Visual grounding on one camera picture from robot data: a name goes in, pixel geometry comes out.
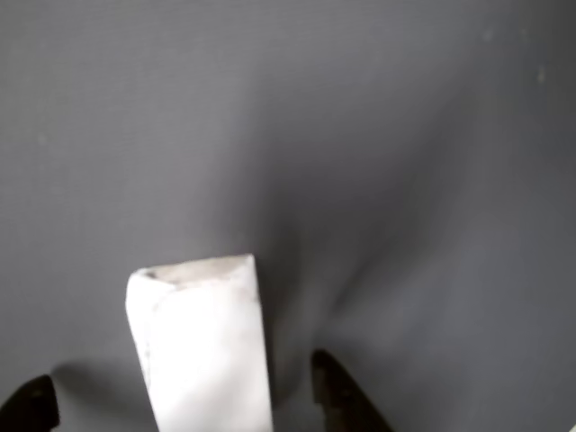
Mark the white block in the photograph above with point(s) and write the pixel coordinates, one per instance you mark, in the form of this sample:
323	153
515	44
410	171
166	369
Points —
202	351

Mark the grey table mat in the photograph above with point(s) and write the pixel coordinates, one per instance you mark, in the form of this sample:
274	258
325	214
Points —
288	135

